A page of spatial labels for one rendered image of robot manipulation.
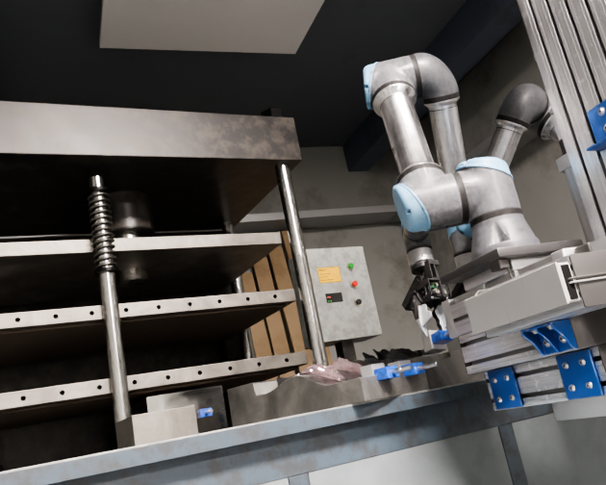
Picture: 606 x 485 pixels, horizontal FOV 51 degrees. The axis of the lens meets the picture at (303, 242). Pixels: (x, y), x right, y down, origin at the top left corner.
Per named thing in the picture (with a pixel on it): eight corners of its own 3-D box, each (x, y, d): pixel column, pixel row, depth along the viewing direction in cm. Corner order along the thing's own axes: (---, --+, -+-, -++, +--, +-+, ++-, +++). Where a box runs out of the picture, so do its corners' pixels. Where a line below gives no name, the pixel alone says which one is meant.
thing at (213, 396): (229, 435, 222) (221, 385, 226) (152, 450, 209) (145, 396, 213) (188, 444, 263) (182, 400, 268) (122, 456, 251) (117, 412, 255)
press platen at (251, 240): (282, 242, 261) (280, 232, 262) (-18, 257, 209) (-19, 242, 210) (224, 288, 320) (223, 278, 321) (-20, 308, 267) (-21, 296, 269)
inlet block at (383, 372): (419, 377, 148) (415, 354, 150) (407, 379, 145) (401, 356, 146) (377, 387, 157) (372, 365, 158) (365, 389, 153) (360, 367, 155)
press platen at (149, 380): (308, 363, 245) (306, 350, 246) (-9, 411, 193) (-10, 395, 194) (239, 388, 307) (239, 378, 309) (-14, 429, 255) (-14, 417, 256)
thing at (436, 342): (468, 338, 168) (464, 319, 170) (453, 337, 166) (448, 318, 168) (439, 352, 178) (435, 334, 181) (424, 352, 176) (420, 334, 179)
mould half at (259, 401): (430, 389, 164) (419, 346, 167) (365, 401, 145) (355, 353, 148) (298, 416, 197) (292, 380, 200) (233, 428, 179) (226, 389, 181)
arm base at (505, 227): (557, 244, 137) (543, 202, 139) (500, 251, 131) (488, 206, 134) (513, 265, 150) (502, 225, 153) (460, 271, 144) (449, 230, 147)
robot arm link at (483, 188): (528, 202, 137) (511, 145, 141) (466, 216, 138) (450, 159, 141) (517, 218, 148) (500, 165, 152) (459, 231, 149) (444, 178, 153)
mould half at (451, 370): (502, 375, 180) (490, 328, 184) (430, 389, 168) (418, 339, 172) (402, 396, 222) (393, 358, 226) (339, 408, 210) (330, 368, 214)
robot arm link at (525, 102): (541, 77, 178) (477, 242, 185) (552, 89, 186) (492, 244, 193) (502, 70, 185) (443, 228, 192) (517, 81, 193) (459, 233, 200)
